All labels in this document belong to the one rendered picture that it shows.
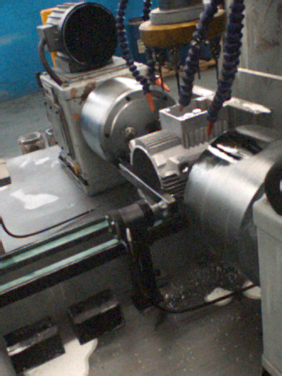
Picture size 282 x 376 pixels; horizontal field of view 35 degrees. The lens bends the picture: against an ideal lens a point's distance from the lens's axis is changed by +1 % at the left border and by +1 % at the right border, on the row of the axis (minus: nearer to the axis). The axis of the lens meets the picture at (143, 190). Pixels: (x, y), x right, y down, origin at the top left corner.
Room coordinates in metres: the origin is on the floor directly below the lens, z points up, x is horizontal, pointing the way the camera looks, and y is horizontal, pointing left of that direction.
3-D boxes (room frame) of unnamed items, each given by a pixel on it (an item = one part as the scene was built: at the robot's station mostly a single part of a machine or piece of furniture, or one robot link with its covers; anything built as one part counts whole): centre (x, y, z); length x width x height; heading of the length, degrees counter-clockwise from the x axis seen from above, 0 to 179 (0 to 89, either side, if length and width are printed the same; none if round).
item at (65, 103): (1.50, 0.11, 0.99); 0.35 x 0.31 x 0.37; 21
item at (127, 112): (1.28, 0.02, 1.04); 0.37 x 0.25 x 0.25; 21
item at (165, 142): (0.95, -0.11, 1.01); 0.20 x 0.19 x 0.19; 111
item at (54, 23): (1.53, 0.15, 1.16); 0.33 x 0.26 x 0.42; 21
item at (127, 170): (0.88, -0.01, 1.01); 0.26 x 0.04 x 0.03; 21
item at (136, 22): (6.17, -0.83, 0.37); 1.20 x 0.80 x 0.74; 103
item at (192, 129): (0.96, -0.14, 1.11); 0.12 x 0.11 x 0.07; 111
